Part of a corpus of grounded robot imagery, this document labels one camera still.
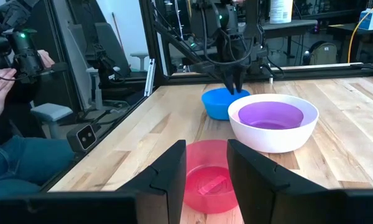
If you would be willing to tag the purple translucent plastic bowl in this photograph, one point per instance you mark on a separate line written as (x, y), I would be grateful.
(270, 116)

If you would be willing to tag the tan backpack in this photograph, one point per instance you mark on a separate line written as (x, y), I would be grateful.
(323, 54)

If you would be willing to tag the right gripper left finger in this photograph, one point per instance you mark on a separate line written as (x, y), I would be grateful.
(161, 199)

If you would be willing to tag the grey padded stool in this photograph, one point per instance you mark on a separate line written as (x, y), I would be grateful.
(51, 113)

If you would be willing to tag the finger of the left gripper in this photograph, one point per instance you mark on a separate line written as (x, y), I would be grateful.
(241, 79)
(229, 82)

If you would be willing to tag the red translucent plastic bowl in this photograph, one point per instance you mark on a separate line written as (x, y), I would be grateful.
(208, 183)

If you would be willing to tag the white plastic bottle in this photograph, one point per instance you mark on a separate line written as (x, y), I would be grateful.
(281, 11)

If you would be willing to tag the person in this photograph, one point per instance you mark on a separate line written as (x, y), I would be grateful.
(21, 165)

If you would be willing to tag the grey background table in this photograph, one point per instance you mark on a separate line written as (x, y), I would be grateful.
(289, 26)

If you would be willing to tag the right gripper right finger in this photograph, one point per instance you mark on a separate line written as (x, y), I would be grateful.
(267, 193)

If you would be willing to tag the blue plastic bowl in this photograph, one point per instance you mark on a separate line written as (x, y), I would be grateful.
(216, 104)

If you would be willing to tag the dark grey office chair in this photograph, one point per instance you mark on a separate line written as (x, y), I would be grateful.
(112, 49)

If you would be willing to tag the blue and white box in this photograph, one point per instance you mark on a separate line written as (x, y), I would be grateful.
(370, 19)

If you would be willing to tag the black table-level camera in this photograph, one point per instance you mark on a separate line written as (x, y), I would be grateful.
(82, 137)

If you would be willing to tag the large white bowl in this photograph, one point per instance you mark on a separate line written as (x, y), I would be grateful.
(272, 140)

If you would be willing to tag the silver aluminium bracket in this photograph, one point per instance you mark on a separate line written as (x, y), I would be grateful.
(150, 77)

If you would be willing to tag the small white post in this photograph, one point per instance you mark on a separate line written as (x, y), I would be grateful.
(271, 80)

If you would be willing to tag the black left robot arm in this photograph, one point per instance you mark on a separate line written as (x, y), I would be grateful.
(227, 15)

